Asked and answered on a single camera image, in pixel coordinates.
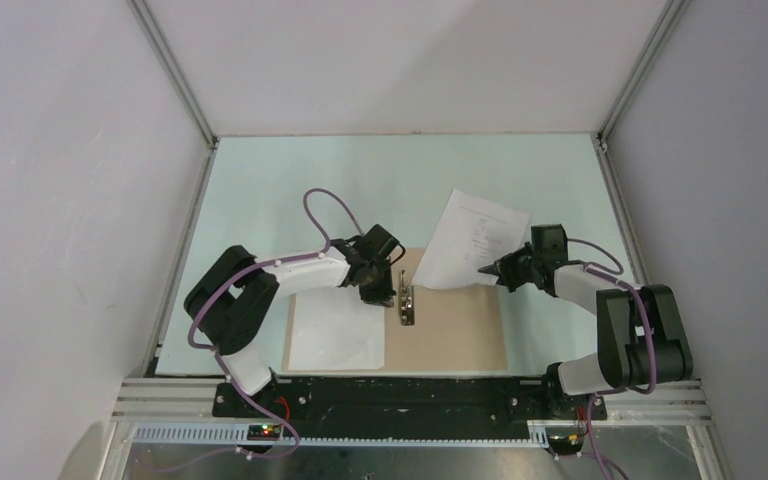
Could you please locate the metal folder clip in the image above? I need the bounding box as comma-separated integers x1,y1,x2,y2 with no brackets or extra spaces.
397,270,415,326

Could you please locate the printed white paper sheet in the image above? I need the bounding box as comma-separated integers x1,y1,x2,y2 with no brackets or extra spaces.
412,189,530,290

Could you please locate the brown cardboard folder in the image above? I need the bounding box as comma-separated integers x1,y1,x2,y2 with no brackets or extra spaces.
282,285,509,376

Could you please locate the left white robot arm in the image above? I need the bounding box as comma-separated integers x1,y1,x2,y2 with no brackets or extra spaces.
183,224,407,417

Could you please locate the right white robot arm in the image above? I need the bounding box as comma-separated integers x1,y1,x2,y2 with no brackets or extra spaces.
479,224,694,418

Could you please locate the left circuit board with LEDs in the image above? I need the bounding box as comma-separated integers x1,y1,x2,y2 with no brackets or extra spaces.
246,424,283,442

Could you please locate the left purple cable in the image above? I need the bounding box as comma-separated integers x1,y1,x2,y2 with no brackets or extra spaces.
152,188,365,475

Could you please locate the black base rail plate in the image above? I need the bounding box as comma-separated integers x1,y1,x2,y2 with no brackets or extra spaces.
212,376,607,441

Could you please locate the right circuit board with wires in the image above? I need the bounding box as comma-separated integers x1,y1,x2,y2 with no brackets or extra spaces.
545,428,589,458

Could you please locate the aluminium frame rail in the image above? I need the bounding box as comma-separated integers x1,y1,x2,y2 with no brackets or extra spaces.
112,377,222,423

